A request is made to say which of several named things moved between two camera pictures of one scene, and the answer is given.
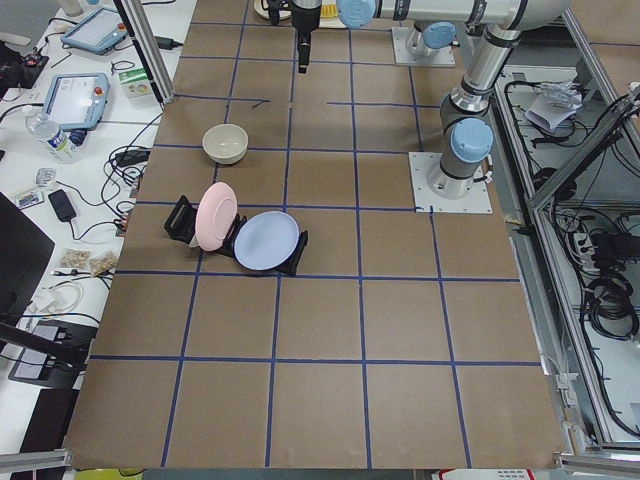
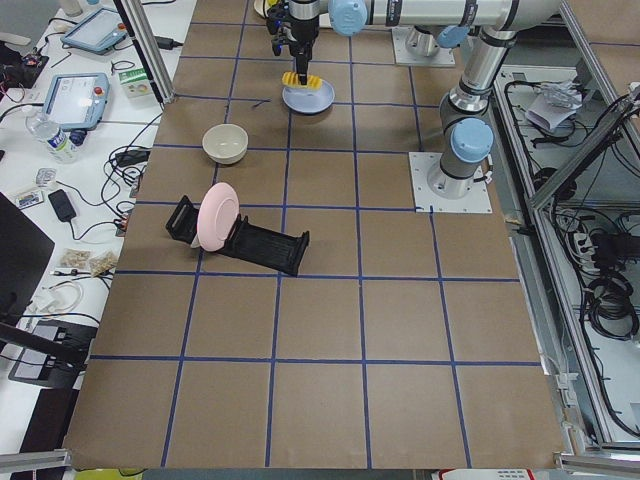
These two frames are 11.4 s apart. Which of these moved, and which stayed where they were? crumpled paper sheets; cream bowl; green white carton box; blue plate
Moved: blue plate
Stayed: crumpled paper sheets; cream bowl; green white carton box
